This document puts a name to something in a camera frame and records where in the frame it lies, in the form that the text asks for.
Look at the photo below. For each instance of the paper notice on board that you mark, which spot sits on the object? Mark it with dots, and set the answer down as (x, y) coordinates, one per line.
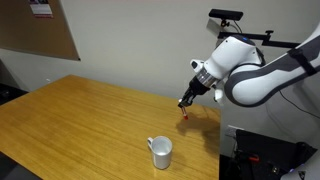
(41, 8)

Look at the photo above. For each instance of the white ceramic mug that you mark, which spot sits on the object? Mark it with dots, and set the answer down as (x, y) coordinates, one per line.
(161, 151)

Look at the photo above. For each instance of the black camera on mount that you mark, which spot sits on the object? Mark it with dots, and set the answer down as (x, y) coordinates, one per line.
(226, 14)

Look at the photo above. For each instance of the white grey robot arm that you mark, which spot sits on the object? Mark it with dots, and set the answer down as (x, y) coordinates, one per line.
(236, 71)

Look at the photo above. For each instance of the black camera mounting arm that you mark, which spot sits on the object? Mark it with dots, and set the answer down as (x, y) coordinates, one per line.
(265, 38)

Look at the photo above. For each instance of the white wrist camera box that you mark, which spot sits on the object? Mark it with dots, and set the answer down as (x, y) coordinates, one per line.
(196, 65)

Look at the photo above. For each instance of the black equipment case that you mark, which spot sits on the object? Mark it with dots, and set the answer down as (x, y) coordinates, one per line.
(259, 157)

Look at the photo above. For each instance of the red white marker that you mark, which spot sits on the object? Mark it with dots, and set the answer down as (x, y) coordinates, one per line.
(184, 113)

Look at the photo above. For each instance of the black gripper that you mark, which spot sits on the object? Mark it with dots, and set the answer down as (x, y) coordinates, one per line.
(195, 88)

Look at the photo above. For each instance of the brown cork board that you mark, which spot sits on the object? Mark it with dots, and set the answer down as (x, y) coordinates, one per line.
(21, 31)

